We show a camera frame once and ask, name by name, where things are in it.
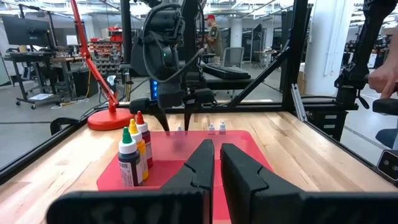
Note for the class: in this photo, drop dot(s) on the person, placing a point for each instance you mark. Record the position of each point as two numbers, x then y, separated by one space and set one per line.
214 40

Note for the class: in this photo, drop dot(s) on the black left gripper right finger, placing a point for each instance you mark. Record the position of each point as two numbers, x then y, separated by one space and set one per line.
248 199

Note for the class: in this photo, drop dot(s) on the black aluminium rig frame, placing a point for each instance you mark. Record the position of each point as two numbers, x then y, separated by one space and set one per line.
293 46

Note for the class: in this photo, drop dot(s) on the red desk lamp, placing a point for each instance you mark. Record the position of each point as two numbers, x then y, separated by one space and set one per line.
109 119

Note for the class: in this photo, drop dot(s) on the red parts bin rack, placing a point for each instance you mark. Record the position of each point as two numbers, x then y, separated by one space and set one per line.
107 53

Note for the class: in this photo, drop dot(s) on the large red-tipped coloring bottle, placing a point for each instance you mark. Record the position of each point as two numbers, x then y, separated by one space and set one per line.
146 140

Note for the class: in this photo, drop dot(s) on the large yellow-tipped coloring bottle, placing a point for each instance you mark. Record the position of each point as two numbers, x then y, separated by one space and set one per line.
142 155

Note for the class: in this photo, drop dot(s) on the person's hand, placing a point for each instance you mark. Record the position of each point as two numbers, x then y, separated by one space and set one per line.
382 81

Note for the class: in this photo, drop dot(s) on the small red dropper bottle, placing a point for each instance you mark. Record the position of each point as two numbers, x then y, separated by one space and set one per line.
211 129

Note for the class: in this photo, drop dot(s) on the black table-level camera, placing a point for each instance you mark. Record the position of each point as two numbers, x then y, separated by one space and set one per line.
388 165

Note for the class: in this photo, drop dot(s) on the black computer monitor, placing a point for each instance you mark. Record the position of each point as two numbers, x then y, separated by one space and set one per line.
26 31

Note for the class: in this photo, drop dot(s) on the large green-tipped coloring bottle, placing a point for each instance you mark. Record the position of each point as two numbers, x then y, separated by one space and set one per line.
129 165

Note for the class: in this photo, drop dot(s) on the small green dropper bottle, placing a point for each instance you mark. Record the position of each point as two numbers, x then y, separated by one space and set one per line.
222 127

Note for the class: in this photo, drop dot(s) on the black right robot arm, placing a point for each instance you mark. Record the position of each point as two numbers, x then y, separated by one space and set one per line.
161 37

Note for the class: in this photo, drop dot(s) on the black trash bin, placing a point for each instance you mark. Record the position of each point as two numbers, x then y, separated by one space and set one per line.
81 82

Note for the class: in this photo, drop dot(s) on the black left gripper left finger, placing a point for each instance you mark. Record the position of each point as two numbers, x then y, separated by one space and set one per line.
186 205

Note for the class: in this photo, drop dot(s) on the black drawer cabinet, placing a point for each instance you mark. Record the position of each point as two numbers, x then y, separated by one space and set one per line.
329 123

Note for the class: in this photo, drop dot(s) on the pink translucent plastic bin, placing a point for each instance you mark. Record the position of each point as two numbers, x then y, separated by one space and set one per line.
174 155

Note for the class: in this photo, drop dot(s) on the blue LED light strip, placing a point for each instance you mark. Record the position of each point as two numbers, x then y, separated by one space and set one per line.
154 88

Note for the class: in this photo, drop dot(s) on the blue chair seat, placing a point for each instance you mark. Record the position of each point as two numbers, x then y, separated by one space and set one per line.
387 137

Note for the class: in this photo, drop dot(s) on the grey office chair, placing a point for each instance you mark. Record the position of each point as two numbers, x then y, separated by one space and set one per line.
233 57

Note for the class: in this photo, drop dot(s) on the black bench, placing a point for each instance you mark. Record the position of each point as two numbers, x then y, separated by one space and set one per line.
227 73

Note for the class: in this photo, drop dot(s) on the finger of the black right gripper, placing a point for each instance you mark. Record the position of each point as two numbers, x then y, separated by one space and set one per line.
187 116
163 116

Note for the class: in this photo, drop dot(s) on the black rolling desk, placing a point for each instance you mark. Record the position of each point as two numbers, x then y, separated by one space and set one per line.
34 57

